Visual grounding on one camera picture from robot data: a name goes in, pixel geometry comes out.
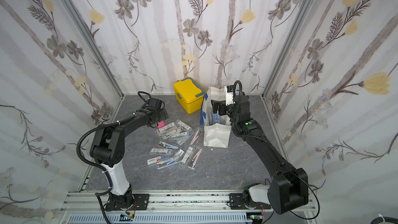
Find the clear case label top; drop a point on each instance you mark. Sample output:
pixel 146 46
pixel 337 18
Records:
pixel 167 128

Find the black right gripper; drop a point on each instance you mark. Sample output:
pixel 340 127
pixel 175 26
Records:
pixel 217 108

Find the clear case red mark label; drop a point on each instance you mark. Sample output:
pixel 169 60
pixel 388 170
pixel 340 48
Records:
pixel 156 160

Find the blue opaque plastic case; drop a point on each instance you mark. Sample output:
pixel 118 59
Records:
pixel 215 118

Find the pink plastic case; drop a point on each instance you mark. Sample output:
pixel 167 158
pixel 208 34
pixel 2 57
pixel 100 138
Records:
pixel 161 124

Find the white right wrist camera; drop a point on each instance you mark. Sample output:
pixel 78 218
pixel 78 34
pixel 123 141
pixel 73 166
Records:
pixel 229 95

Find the white canvas bag blue handles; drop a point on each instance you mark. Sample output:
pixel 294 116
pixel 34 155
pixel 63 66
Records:
pixel 217 126

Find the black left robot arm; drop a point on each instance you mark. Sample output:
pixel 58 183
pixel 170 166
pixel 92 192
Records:
pixel 108 149

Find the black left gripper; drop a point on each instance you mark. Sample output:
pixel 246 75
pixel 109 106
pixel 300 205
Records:
pixel 163 117

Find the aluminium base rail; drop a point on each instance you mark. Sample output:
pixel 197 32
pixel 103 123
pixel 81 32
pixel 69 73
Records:
pixel 180 207

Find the yellow lidded storage box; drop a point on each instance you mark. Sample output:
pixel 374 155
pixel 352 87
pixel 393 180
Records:
pixel 189 94

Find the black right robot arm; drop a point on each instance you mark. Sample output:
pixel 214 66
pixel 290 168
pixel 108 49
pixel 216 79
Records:
pixel 288 189

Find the clear case pink compass upper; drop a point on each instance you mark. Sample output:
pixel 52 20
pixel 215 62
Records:
pixel 196 136

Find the clear case white barcode label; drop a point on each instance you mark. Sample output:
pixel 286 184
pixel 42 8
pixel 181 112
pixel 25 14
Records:
pixel 187 156

